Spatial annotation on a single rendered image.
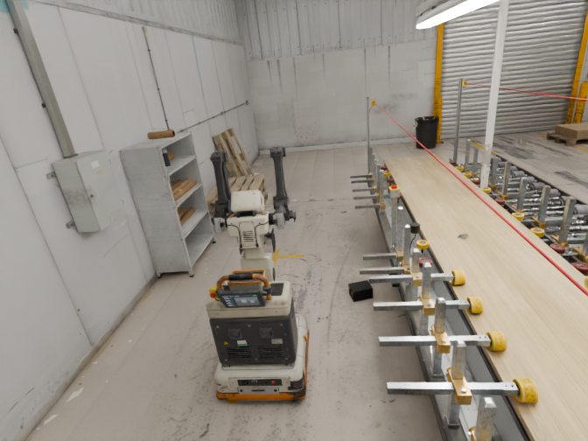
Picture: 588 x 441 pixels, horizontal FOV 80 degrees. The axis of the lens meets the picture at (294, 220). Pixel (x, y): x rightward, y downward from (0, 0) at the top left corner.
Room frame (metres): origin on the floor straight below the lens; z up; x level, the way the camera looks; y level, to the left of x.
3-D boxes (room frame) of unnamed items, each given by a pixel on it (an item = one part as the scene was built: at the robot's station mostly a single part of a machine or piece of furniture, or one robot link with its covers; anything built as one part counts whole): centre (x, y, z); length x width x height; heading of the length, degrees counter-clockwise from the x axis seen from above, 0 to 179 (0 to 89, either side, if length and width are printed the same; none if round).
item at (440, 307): (1.21, -0.59, 0.90); 0.04 x 0.04 x 0.48; 81
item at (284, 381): (1.73, 0.35, 0.23); 0.41 x 0.02 x 0.08; 83
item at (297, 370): (2.06, 0.33, 0.16); 0.67 x 0.64 x 0.25; 173
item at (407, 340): (1.18, -0.57, 0.95); 0.50 x 0.04 x 0.04; 81
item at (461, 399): (0.94, -0.55, 0.95); 0.14 x 0.06 x 0.05; 171
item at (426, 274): (1.46, -0.63, 0.93); 0.04 x 0.04 x 0.48; 81
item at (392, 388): (0.93, -0.53, 0.95); 0.50 x 0.04 x 0.04; 81
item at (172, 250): (4.05, 1.42, 0.78); 0.90 x 0.45 x 1.55; 171
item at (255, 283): (1.94, 0.35, 0.87); 0.23 x 0.15 x 0.11; 83
